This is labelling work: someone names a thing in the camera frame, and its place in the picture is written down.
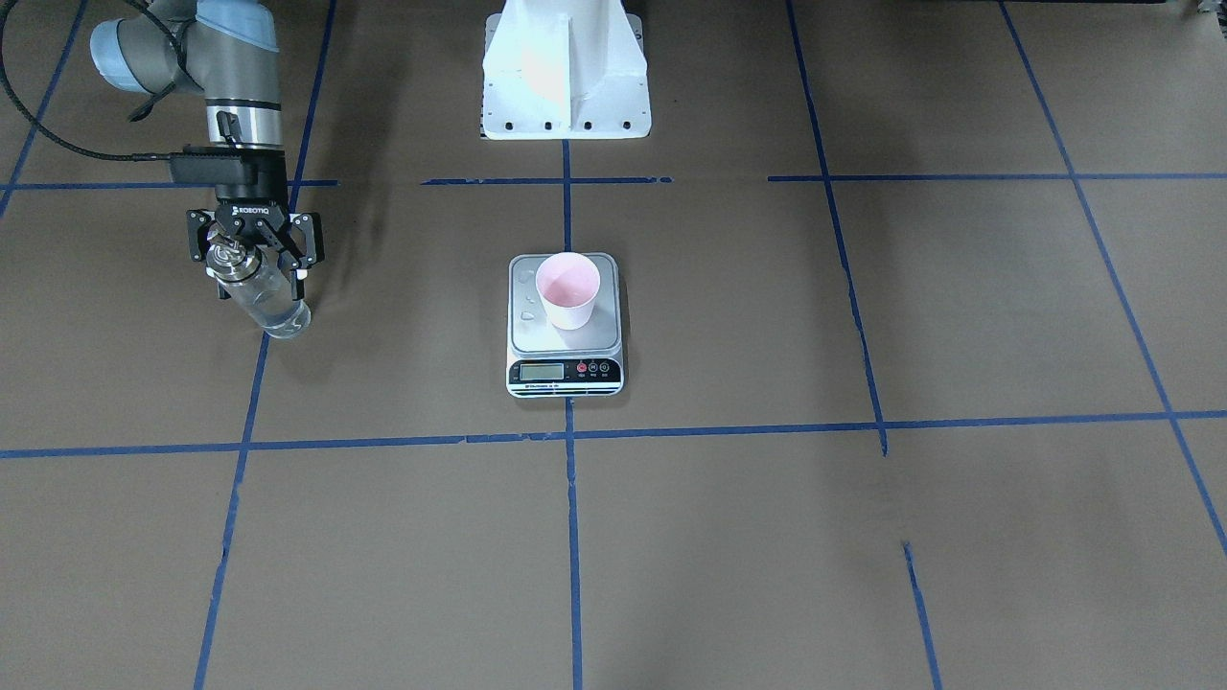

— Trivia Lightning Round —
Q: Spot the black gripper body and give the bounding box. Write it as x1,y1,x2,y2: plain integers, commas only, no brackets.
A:
206,185,294,246

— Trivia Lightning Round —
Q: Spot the clear glass sauce bottle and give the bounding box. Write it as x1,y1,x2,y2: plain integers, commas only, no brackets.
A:
202,243,312,339

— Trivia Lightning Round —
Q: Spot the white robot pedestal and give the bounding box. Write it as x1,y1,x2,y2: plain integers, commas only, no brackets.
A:
479,1,653,141

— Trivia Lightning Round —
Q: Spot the silver kitchen scale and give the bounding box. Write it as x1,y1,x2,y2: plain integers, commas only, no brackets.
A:
506,252,626,399

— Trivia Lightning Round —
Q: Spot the pink cup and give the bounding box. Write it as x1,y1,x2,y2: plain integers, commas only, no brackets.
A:
535,252,602,331

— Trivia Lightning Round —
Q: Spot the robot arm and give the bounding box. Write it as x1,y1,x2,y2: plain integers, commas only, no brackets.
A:
90,1,324,300

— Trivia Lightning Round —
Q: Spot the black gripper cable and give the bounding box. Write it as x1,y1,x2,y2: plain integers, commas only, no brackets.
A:
0,0,202,162

